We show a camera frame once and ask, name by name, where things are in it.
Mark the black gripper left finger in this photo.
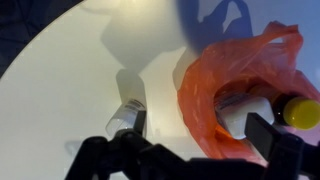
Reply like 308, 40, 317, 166
114, 109, 158, 151

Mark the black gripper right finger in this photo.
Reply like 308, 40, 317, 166
244, 112, 306, 180

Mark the dark bottle with yellow cap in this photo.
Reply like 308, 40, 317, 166
248, 83, 320, 131

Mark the orange plastic bag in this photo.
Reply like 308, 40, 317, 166
176, 20, 320, 168

